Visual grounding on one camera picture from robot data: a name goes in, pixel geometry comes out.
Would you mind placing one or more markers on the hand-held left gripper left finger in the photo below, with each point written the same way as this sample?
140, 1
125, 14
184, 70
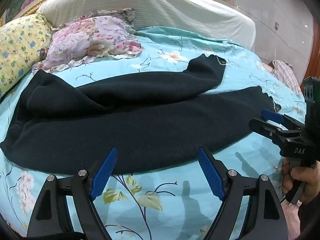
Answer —
106, 170

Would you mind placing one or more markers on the light blue floral bed sheet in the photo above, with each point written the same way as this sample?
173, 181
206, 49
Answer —
160, 195

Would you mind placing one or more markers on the yellow printed pillow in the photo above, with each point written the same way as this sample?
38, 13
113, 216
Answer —
17, 50

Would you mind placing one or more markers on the black pants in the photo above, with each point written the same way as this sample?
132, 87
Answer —
125, 120

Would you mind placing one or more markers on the pink floral pillow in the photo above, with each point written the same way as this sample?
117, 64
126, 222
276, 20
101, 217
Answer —
92, 40

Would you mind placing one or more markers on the person's right forearm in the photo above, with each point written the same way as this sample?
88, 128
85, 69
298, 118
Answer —
310, 222

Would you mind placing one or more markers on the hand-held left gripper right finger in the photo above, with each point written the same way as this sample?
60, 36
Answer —
210, 170

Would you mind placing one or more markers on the wall socket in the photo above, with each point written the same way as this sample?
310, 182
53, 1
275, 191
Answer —
277, 25

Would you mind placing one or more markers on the white ribbed headboard cover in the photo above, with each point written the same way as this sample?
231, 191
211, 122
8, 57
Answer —
155, 10

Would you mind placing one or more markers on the person's right hand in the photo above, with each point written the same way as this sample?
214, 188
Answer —
310, 177

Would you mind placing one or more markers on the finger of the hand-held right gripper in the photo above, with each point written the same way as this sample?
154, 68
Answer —
272, 116
262, 128

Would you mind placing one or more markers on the plaid cloth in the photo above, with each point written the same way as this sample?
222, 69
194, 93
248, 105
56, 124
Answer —
287, 75

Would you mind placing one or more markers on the wooden cabinet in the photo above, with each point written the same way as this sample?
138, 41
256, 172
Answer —
315, 47

